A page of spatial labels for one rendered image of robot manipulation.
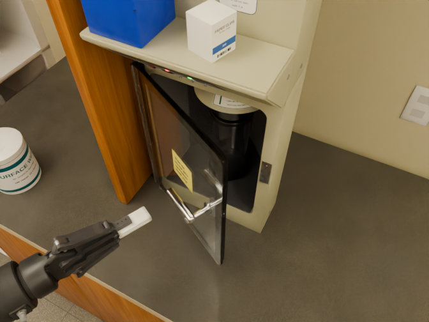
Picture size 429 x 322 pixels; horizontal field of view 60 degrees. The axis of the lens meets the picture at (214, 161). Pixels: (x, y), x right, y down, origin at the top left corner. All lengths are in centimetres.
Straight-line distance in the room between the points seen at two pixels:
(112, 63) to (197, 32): 31
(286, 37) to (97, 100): 41
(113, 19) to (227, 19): 17
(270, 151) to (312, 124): 53
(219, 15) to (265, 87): 12
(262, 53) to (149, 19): 17
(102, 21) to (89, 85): 20
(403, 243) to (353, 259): 15
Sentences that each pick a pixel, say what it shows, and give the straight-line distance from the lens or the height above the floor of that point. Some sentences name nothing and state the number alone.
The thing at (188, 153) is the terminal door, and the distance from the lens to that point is 70.
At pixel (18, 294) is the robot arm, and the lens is 71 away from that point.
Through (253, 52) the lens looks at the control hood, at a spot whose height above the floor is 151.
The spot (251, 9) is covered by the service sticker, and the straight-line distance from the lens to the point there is 59.
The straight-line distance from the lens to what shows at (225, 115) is 84.
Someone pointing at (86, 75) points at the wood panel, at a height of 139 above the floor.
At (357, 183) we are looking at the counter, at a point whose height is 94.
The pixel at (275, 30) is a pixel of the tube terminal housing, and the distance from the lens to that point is 59.
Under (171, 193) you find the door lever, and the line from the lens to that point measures 76.
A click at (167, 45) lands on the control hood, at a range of 59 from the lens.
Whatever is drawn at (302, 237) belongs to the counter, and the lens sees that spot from 103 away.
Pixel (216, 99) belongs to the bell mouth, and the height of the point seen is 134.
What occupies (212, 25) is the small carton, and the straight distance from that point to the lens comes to 52.
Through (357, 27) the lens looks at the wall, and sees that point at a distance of 104.
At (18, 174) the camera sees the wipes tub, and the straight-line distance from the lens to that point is 116.
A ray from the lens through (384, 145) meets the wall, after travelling 125.
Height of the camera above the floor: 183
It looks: 51 degrees down
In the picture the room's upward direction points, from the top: straight up
